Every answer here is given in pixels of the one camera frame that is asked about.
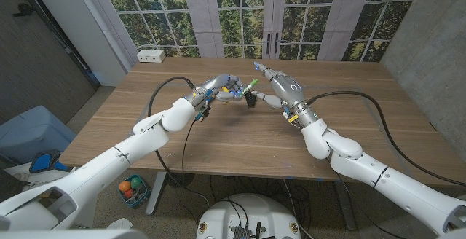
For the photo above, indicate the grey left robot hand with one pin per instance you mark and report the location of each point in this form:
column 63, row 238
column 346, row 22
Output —
column 218, row 83

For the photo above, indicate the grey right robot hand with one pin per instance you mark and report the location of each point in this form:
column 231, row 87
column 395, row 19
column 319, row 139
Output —
column 289, row 89

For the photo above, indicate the white green marker body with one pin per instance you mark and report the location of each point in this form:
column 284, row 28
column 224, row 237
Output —
column 247, row 89

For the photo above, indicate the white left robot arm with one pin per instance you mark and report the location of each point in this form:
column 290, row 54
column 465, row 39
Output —
column 138, row 144

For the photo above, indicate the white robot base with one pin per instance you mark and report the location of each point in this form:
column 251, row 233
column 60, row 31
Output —
column 222, row 213

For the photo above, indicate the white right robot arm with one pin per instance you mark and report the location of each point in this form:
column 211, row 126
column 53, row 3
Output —
column 364, row 169

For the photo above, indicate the green toy ball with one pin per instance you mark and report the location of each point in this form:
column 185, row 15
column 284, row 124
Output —
column 135, row 182

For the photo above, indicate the teal toy basket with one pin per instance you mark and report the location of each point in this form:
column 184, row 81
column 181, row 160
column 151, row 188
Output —
column 142, row 197

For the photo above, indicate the orange toy ball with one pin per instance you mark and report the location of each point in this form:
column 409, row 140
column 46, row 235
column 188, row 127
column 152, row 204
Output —
column 124, row 186

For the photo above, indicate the black hair claw clip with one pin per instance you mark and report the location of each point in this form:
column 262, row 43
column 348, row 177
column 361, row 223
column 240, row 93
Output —
column 250, row 101

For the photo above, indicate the printed window forest backdrop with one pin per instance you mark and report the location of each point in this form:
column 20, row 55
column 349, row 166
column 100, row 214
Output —
column 233, row 13

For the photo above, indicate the white power box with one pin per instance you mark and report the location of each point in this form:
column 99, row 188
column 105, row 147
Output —
column 150, row 55

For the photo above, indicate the black round floor fan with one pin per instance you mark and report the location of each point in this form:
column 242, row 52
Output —
column 180, row 179

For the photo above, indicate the white table leg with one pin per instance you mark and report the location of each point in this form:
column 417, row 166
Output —
column 156, row 195

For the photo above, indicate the grey table leg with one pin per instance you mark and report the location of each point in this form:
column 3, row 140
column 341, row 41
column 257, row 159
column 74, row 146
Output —
column 346, row 206

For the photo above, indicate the blue black padded object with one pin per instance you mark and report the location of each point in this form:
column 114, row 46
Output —
column 43, row 160

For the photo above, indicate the blue-grey storage bin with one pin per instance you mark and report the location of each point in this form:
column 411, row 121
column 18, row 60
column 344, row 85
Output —
column 32, row 129

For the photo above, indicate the white robot chest shell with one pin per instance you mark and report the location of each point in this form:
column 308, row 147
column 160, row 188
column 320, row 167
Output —
column 73, row 234

